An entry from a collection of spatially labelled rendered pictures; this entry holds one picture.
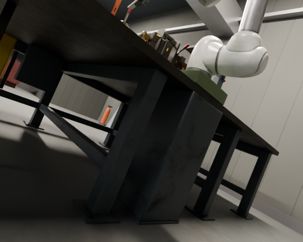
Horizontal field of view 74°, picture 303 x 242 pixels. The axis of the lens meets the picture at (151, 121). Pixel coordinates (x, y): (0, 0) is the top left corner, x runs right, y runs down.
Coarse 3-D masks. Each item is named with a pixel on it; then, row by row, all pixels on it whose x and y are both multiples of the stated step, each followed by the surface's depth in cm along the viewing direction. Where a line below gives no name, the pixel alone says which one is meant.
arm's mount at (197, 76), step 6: (186, 72) 99; (192, 72) 96; (198, 72) 94; (192, 78) 95; (198, 78) 93; (204, 78) 96; (198, 84) 95; (204, 84) 97; (210, 84) 100; (210, 90) 101; (216, 90) 105; (222, 90) 108; (216, 96) 106; (222, 96) 109; (222, 102) 111
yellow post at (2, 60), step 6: (6, 36) 162; (0, 42) 160; (6, 42) 162; (12, 42) 164; (0, 48) 161; (6, 48) 163; (12, 48) 165; (0, 54) 162; (6, 54) 164; (0, 60) 163; (6, 60) 165; (0, 66) 163; (0, 72) 164
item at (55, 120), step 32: (32, 64) 154; (64, 64) 174; (96, 64) 127; (0, 96) 171; (64, 128) 131; (96, 128) 233; (128, 128) 82; (224, 128) 146; (96, 160) 93; (128, 160) 85; (224, 160) 139; (96, 192) 83; (256, 192) 194
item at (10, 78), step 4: (8, 64) 473; (16, 64) 486; (12, 68) 482; (16, 68) 488; (4, 72) 472; (12, 72) 484; (8, 76) 481; (12, 76) 487; (0, 80) 479; (8, 80) 483; (12, 80) 489; (16, 80) 496; (8, 84) 493; (12, 84) 500; (16, 84) 500
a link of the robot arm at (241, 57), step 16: (256, 0) 97; (256, 16) 97; (240, 32) 99; (256, 32) 98; (224, 48) 102; (240, 48) 96; (256, 48) 94; (224, 64) 102; (240, 64) 97; (256, 64) 94
